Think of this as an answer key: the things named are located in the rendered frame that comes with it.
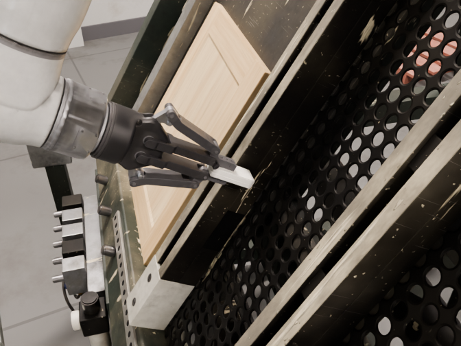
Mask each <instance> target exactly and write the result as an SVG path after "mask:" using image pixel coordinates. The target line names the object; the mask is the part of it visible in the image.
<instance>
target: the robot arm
mask: <svg viewBox="0 0 461 346"><path fill-rule="evenodd" d="M91 1H92V0H0V142H1V143H8V144H12V145H29V146H36V147H39V148H43V149H44V150H48V151H50V150H51V151H53V152H57V153H60V154H64V155H67V156H69V157H73V158H76V159H85V158H87V156H88V155H91V157H93V158H95V159H99V160H102V161H105V162H109V163H112V164H117V163H118V164H119V165H121V166H122V167H123V168H124V169H126V170H128V179H129V184H130V186H131V187H138V186H142V185H157V186H165V187H181V188H189V189H196V188H198V187H199V184H200V183H201V182H202V181H206V180H208V181H212V182H214V183H219V184H221V185H225V184H226V182H229V183H233V184H236V185H239V186H242V187H246V188H248V189H250V188H251V187H252V185H253V184H254V182H255V180H254V179H253V177H252V174H251V173H250V170H247V169H245V168H241V167H239V166H237V165H236V163H235V161H234V160H233V159H231V158H228V157H225V156H223V155H220V154H219V153H220V151H221V150H220V147H219V146H218V143H217V141H216V139H214V138H213V137H212V136H210V135H209V134H207V133H206V132H204V131H203V130H201V129H200V128H198V127H197V126H196V125H194V124H192V123H191V122H190V121H189V120H187V119H185V118H184V117H183V116H182V115H180V114H179V113H178V111H177V110H176V109H175V107H174V105H173V104H172V103H166V105H165V107H164V108H165V109H164V110H162V111H160V112H158V113H157V114H155V115H154V114H152V113H139V112H137V111H135V110H133V109H131V108H128V107H126V106H122V105H120V104H117V103H114V102H111V101H110V102H107V97H106V94H105V93H103V92H101V91H98V90H96V89H93V88H91V87H88V86H85V85H83V84H80V83H78V82H74V81H73V80H71V79H69V78H64V77H62V76H60V73H61V69H62V64H63V61H64V57H65V55H66V52H67V50H68V48H69V45H70V44H71V41H72V40H73V38H74V36H75V35H76V33H77V32H78V30H79V28H80V26H81V24H82V22H83V20H84V17H85V16H86V13H87V11H88V8H89V6H90V4H91ZM161 123H164V124H166V125H167V126H173V127H174V128H175V129H176V130H177V131H179V132H181V133H182V134H183V135H185V136H186V137H188V138H190V139H191V140H192V141H194V142H196V143H197V144H198V145H196V144H194V143H191V142H188V141H185V140H183V139H179V138H177V137H174V136H173V135H172V134H170V133H168V132H166V131H165V129H164V128H163V126H162V125H161ZM176 154H177V155H176ZM178 155H180V156H182V157H180V156H178ZM184 157H186V158H188V159H186V158H184ZM190 159H192V160H194V161H192V160H190ZM196 161H198V162H200V163H198V162H196ZM202 163H203V164H202ZM205 164H206V166H207V167H206V166H205ZM150 165H151V166H154V167H156V168H160V169H156V168H143V167H147V166H150ZM164 168H166V169H168V170H163V169H164Z"/></svg>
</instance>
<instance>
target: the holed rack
mask: <svg viewBox="0 0 461 346"><path fill-rule="evenodd" d="M113 229H114V235H115V247H116V254H117V265H118V271H119V283H120V289H121V301H122V307H123V319H124V325H125V331H126V343H127V346H137V336H136V331H135V326H131V325H130V324H129V318H128V308H127V302H126V299H127V298H128V296H129V294H130V284H129V279H128V269H127V264H126V254H125V248H124V243H123V233H122V228H121V218H120V212H119V211H117V212H116V214H115V216H114V218H113Z"/></svg>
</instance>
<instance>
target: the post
mask: <svg viewBox="0 0 461 346"><path fill-rule="evenodd" d="M45 170H46V173H47V178H48V180H49V185H50V188H51V192H52V195H53V198H54V202H55V205H56V209H57V211H62V197H63V196H70V195H74V194H73V189H72V186H71V181H70V178H69V173H68V169H67V164H63V165H54V166H49V167H45Z"/></svg>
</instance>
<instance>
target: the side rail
mask: <svg viewBox="0 0 461 346"><path fill-rule="evenodd" d="M186 1H187V0H154V2H153V4H152V6H151V8H150V10H149V12H148V14H147V16H146V18H145V20H144V22H143V24H142V26H141V29H140V30H139V33H138V34H137V37H136V38H135V40H134V42H133V44H132V47H131V49H130V51H129V53H128V55H127V57H126V59H125V61H124V63H123V65H122V67H121V69H120V71H119V74H118V76H117V78H116V80H115V82H114V84H113V86H112V88H111V90H110V92H109V94H108V102H110V101H111V102H114V103H117V104H120V105H122V106H126V107H128V108H131V109H132V108H133V106H134V104H135V102H136V100H137V98H138V96H139V94H140V93H141V91H142V89H143V87H144V85H145V83H146V81H147V79H148V77H149V75H150V74H151V72H152V70H153V68H154V65H155V64H156V61H157V60H158V57H159V56H160V54H161V52H162V50H163V48H164V46H165V44H166V42H167V40H168V38H169V37H170V35H171V33H172V31H173V29H174V27H175V25H176V23H177V21H178V19H179V17H180V15H181V14H182V9H183V7H184V5H185V3H186Z"/></svg>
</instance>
